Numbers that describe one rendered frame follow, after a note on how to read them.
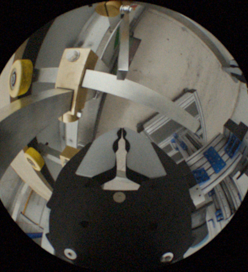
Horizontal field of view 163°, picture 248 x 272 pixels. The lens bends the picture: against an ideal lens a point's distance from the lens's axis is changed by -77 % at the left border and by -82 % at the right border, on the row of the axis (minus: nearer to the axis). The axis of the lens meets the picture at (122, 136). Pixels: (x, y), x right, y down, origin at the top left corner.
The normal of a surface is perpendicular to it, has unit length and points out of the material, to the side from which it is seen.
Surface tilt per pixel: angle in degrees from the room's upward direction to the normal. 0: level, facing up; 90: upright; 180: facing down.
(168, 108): 0
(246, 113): 90
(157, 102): 0
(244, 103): 90
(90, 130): 0
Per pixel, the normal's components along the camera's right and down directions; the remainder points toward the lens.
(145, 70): -0.01, 0.54
